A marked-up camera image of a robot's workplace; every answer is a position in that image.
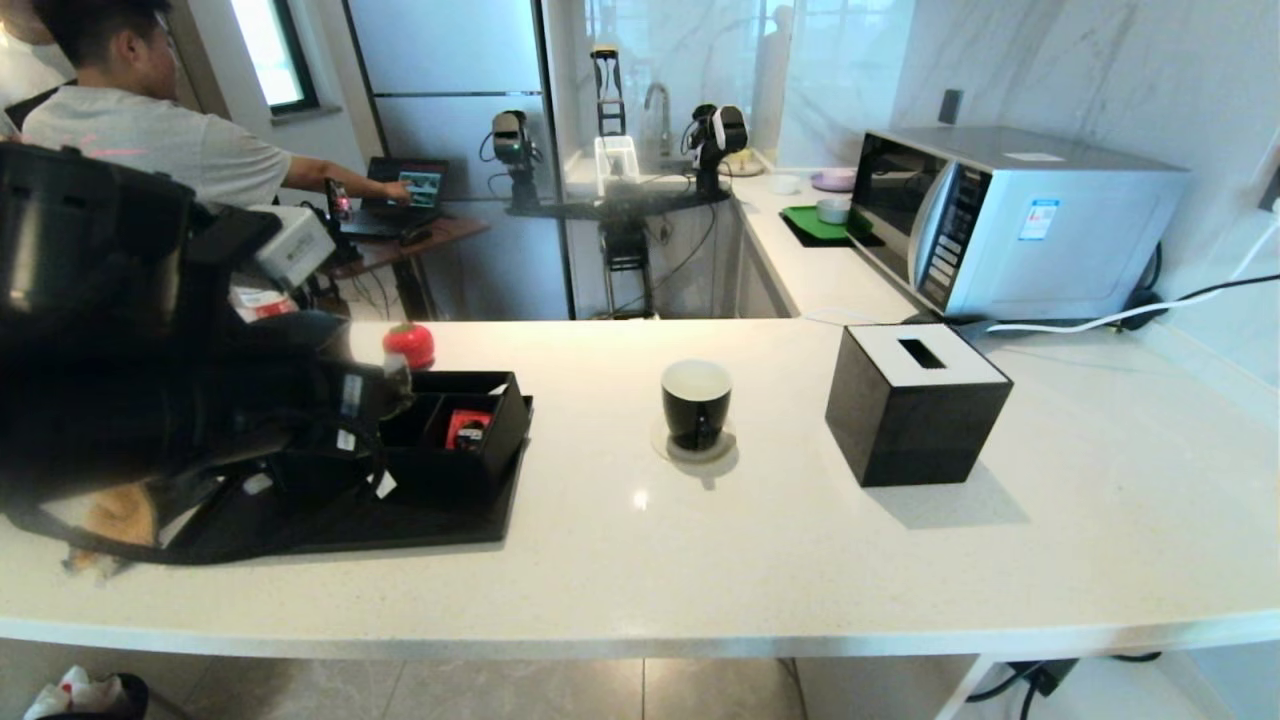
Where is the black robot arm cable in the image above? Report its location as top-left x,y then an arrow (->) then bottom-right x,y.
0,420 -> 391,568

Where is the black serving tray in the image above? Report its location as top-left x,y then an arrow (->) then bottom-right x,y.
165,395 -> 534,566

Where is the silver microwave oven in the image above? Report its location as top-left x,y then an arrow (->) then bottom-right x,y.
846,127 -> 1191,321

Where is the black cup white inside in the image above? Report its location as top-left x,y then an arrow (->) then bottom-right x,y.
661,360 -> 734,453

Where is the black power cable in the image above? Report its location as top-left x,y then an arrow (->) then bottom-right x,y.
1120,240 -> 1280,321

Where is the plastic water bottle red cap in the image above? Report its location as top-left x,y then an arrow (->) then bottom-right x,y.
230,286 -> 298,323

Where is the steel refrigerator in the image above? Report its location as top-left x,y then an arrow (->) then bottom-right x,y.
340,0 -> 576,321

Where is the black trash bin with paper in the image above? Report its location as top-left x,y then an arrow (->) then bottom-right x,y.
22,665 -> 151,720

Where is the chrome faucet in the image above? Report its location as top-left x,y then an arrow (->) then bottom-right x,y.
645,83 -> 676,156

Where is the black tissue box white lid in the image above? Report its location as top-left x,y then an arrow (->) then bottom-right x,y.
825,323 -> 1013,488

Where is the window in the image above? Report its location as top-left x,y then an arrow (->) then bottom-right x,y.
230,0 -> 321,113

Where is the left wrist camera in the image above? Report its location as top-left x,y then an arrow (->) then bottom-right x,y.
250,205 -> 338,291

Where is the black compartment organizer box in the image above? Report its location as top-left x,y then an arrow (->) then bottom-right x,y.
375,371 -> 533,501

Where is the black laptop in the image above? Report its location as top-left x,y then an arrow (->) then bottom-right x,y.
365,157 -> 451,239

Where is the person in grey t-shirt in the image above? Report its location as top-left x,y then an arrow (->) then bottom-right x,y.
20,0 -> 413,211

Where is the round clear coaster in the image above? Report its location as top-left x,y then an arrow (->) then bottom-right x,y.
651,415 -> 738,464

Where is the person in white shirt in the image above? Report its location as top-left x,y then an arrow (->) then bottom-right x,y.
0,25 -> 76,141

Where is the white power cable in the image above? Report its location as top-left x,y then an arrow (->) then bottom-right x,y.
985,225 -> 1280,336

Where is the green tray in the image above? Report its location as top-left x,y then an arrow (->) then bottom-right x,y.
780,205 -> 886,249

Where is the red tomato shaped timer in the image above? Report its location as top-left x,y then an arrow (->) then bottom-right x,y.
383,322 -> 437,372

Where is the black camera with green light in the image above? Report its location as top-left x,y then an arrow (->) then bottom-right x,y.
485,111 -> 541,211

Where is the brown black oven mitt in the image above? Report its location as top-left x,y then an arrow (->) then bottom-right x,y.
65,485 -> 166,581

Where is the black adapter cable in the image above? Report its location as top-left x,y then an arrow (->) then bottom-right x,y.
965,650 -> 1166,720

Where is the white wire rack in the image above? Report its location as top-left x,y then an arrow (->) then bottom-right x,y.
595,136 -> 641,198

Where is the red packet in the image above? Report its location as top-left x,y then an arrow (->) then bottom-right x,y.
447,410 -> 495,453

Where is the brown wooden desk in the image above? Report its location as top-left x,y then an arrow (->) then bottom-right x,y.
325,215 -> 491,321

